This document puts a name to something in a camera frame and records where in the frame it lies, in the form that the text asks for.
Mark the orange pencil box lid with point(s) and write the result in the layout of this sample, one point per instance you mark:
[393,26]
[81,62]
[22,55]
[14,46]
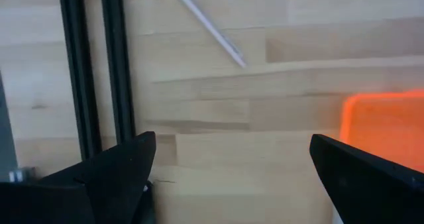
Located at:
[387,128]

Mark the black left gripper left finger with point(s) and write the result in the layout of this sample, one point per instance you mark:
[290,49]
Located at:
[99,184]

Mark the white pen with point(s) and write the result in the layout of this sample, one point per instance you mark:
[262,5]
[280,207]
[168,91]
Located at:
[212,26]

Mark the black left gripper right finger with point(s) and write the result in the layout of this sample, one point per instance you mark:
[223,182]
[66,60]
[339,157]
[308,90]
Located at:
[374,191]

